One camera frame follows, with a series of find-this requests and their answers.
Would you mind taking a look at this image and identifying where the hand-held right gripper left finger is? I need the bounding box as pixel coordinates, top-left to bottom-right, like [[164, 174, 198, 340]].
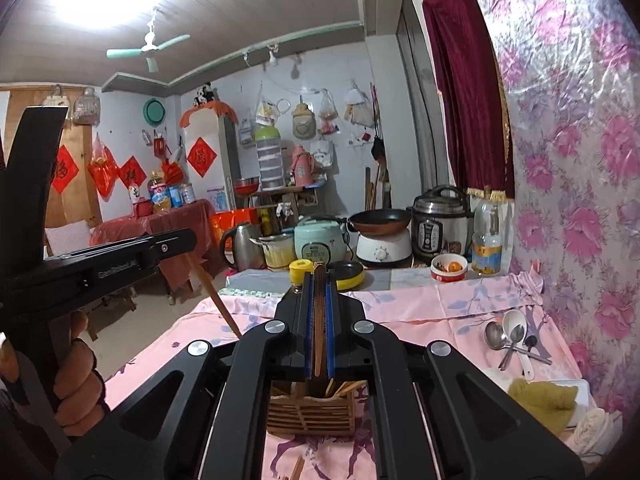
[[55, 271, 316, 480]]

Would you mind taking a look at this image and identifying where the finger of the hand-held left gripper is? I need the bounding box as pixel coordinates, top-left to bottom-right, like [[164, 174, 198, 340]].
[[141, 228, 199, 271]]

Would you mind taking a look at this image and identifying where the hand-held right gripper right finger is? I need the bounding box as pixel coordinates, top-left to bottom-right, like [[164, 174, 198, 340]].
[[325, 271, 586, 480]]

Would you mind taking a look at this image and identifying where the dark wooden chopstick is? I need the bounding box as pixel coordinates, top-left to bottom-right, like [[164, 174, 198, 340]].
[[311, 264, 327, 379]]

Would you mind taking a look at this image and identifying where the bamboo chopstick holder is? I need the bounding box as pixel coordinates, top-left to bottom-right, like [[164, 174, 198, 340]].
[[266, 381, 357, 437]]

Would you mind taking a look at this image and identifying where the person's left hand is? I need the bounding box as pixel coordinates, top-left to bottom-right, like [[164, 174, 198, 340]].
[[51, 311, 109, 438]]

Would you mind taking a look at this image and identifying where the table with red cloth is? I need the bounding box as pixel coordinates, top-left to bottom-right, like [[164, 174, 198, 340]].
[[90, 199, 214, 307]]

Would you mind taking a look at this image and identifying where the yellow cooking oil bottle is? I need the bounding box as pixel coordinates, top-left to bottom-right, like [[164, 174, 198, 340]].
[[147, 170, 171, 214]]

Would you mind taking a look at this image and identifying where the wooden chair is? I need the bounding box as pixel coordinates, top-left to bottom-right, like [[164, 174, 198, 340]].
[[44, 220, 97, 258]]

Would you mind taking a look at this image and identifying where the yellow and black bowl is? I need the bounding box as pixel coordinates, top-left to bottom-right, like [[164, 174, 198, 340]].
[[327, 260, 365, 291]]

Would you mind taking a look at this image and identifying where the yellow cup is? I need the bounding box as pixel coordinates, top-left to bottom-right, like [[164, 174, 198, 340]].
[[288, 259, 316, 286]]

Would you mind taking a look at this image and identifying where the steel kettle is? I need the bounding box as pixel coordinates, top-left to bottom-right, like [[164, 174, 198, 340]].
[[218, 221, 266, 273]]

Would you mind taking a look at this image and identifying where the steel pot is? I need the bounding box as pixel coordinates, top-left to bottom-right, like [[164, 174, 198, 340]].
[[250, 232, 296, 272]]

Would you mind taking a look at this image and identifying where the red paper square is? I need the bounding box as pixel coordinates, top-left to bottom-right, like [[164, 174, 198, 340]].
[[186, 137, 216, 179], [52, 145, 80, 195], [118, 156, 148, 190]]

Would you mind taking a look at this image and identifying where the light green rice cooker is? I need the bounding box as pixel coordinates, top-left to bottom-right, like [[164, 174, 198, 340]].
[[293, 215, 347, 266]]

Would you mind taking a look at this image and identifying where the white electric cooker base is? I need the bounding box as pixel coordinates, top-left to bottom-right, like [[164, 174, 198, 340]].
[[355, 227, 414, 269]]

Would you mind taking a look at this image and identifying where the pink floral tablecloth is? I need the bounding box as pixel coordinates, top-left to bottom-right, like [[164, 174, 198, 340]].
[[102, 267, 601, 480]]

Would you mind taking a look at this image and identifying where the white refrigerator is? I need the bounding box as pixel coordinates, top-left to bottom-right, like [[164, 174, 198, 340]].
[[180, 101, 239, 211]]

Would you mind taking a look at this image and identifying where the red plastic bag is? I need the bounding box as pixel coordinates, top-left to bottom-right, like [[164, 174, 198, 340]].
[[88, 134, 119, 199]]

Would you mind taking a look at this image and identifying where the black wok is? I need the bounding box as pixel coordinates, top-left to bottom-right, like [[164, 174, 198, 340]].
[[347, 208, 413, 234]]

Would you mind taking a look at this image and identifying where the stacked container with green lid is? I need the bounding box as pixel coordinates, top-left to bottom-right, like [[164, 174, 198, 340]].
[[254, 125, 285, 191]]

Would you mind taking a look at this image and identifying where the red white bowl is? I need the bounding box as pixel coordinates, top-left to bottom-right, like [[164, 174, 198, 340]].
[[430, 253, 469, 284]]

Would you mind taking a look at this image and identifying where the green round plate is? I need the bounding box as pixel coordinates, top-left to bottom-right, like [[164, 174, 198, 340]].
[[143, 98, 167, 127]]

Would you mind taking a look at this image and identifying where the pink thermos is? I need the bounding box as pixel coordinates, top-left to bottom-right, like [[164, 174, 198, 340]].
[[290, 145, 316, 189]]

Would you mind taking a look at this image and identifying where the silver pressure cooker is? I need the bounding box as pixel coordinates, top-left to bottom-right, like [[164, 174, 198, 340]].
[[412, 185, 475, 264]]

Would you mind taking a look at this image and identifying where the steel spoon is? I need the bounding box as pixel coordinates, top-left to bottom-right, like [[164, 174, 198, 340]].
[[497, 324, 524, 372], [483, 321, 554, 365]]

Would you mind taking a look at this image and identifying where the clear plastic oil bottle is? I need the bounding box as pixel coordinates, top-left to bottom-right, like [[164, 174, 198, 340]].
[[471, 186, 503, 276]]

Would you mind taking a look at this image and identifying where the white ceramic spoon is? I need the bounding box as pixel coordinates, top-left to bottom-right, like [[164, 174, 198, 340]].
[[501, 310, 536, 380]]

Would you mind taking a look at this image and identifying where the green ceiling fan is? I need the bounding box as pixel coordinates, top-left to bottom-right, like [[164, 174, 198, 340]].
[[106, 7, 191, 74]]

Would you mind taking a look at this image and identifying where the olive green cloth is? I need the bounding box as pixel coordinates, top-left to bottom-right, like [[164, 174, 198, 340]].
[[508, 378, 580, 431]]

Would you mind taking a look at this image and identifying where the maroon curtain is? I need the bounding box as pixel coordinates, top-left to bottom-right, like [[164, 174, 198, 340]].
[[422, 0, 516, 204]]

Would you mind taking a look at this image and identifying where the white cloth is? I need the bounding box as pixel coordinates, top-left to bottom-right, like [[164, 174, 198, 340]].
[[572, 407, 624, 454]]

